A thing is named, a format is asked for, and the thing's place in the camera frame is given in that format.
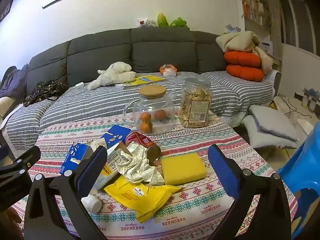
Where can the blue plastic stool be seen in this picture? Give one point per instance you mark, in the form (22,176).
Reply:
(303,160)

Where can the white and red plush toy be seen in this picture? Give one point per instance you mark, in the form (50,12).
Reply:
(146,23)

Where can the purple jacket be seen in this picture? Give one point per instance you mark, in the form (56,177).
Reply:
(13,80)

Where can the orange and white bag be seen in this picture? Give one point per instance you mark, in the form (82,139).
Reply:
(168,70)

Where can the beige blanket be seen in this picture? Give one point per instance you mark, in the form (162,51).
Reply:
(237,41)

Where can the patterned tablecloth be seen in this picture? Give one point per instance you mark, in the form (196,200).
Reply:
(190,205)

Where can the clear plastic biscuit jar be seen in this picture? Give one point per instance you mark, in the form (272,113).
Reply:
(195,100)

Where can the yellow green plush toy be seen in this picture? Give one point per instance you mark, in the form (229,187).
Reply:
(163,20)

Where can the blue and white box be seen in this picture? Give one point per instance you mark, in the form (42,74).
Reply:
(267,47)

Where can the red can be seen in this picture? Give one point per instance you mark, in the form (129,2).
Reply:
(140,140)

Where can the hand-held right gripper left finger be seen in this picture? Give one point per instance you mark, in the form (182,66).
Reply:
(91,172)

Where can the beige cloth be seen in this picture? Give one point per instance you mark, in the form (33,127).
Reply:
(7,107)

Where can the person's left hand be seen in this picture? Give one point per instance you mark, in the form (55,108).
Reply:
(11,217)

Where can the yellow book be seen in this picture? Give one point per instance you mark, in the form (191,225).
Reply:
(145,80)

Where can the orange cushion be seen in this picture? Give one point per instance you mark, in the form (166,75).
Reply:
(241,58)
(246,73)

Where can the yellow sponge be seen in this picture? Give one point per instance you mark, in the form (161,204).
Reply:
(183,170)

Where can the glass teapot with cork lid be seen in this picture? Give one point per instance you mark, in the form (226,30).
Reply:
(152,92)

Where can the orange fruit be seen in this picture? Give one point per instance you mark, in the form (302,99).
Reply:
(160,114)
(145,117)
(145,127)

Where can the white and yellow carton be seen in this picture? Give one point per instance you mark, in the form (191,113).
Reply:
(112,166)

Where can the grey floor cushion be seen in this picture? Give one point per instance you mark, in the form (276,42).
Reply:
(271,120)
(257,137)

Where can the white paper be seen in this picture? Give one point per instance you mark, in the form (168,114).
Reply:
(140,167)

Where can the blue and white carton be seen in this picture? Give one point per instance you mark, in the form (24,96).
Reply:
(75,157)

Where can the row of small bottles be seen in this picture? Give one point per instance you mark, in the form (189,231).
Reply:
(308,98)

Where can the grey sofa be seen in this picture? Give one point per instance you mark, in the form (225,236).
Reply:
(100,52)

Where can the grey striped sofa cover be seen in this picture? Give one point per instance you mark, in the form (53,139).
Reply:
(100,97)

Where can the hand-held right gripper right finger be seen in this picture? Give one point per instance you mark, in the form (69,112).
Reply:
(222,172)

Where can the blue packet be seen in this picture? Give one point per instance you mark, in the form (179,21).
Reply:
(117,135)

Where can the small white bottle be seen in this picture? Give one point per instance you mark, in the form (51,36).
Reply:
(92,203)

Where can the small white box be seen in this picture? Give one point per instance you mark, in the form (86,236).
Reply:
(80,84)

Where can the dark plaid cloth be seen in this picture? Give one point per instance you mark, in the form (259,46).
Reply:
(45,91)

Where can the yellow snack packet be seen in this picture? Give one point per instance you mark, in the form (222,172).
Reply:
(135,195)

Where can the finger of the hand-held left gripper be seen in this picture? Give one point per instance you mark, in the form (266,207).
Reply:
(27,158)

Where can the tissue box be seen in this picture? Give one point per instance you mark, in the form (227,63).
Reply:
(231,28)

